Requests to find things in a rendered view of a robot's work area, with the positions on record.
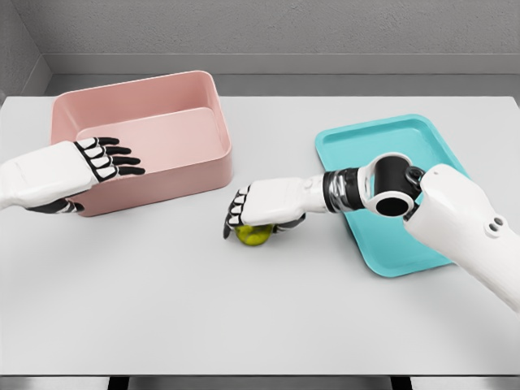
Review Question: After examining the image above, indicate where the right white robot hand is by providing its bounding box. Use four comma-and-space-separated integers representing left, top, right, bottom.
222, 178, 306, 241

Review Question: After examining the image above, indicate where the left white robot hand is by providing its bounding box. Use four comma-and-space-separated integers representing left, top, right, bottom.
19, 136, 146, 215

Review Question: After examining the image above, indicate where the yellow-green tennis ball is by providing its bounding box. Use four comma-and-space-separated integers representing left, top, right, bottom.
234, 223, 272, 247

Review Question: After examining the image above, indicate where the pink rectangular basket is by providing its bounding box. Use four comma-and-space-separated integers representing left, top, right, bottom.
50, 70, 234, 218

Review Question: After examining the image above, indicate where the blue rectangular tray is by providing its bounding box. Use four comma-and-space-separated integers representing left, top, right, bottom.
314, 114, 474, 280

